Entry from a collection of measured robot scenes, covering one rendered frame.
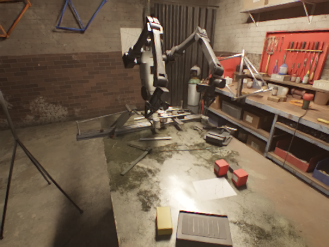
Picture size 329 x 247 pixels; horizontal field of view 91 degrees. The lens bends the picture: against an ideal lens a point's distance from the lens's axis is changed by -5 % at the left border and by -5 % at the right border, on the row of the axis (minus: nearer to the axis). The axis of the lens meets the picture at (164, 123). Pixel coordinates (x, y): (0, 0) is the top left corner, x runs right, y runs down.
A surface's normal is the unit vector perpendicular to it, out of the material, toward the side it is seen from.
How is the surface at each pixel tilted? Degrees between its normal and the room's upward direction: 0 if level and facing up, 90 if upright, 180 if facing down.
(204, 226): 0
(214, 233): 0
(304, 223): 0
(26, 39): 90
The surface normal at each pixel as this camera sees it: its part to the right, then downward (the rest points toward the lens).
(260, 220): 0.00, -0.91
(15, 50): 0.37, 0.38
